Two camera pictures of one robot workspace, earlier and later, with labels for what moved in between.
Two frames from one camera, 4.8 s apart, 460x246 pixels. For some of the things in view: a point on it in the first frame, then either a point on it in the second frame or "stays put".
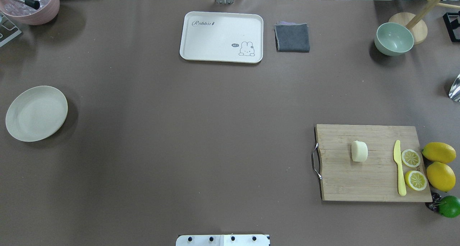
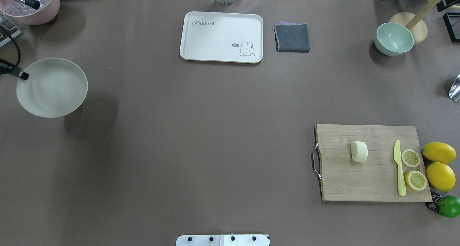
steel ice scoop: [454, 93] stays put
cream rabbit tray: [222, 37] stays put
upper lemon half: [410, 158] stays put
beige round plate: [36, 113] -> [56, 87]
